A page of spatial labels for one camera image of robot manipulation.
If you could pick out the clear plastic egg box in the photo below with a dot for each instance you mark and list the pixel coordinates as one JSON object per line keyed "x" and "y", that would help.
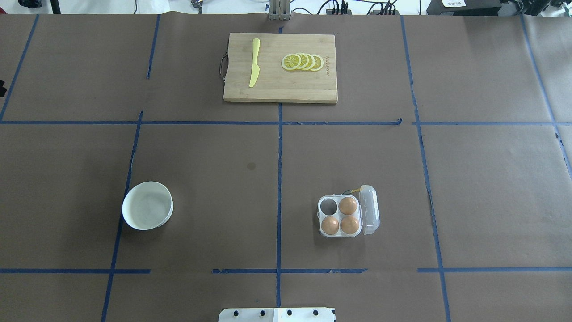
{"x": 367, "y": 211}

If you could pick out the black device on desk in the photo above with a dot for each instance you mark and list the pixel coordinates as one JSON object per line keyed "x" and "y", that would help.
{"x": 464, "y": 7}

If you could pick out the white ceramic bowl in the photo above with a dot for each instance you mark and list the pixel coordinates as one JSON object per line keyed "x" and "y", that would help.
{"x": 147, "y": 206}

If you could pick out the yellow plastic knife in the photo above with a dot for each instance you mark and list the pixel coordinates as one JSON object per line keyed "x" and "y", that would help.
{"x": 255, "y": 69}

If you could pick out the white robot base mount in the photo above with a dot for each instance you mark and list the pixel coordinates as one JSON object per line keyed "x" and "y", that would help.
{"x": 295, "y": 314}

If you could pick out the wooden cutting board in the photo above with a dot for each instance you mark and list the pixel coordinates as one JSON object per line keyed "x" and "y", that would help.
{"x": 276, "y": 84}

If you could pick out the grey camera stand post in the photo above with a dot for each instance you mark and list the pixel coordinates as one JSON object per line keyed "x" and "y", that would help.
{"x": 279, "y": 10}

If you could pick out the brown egg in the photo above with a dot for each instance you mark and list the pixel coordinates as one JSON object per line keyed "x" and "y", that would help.
{"x": 350, "y": 225}
{"x": 330, "y": 226}

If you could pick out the front lemon slice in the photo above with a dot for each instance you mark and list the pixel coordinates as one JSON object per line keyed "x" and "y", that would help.
{"x": 291, "y": 62}

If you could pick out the lemon slice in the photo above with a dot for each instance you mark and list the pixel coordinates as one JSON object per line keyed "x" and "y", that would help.
{"x": 317, "y": 63}
{"x": 303, "y": 61}
{"x": 291, "y": 62}
{"x": 310, "y": 61}

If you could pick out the brown egg far slot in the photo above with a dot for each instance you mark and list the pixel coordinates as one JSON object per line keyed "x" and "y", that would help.
{"x": 348, "y": 205}

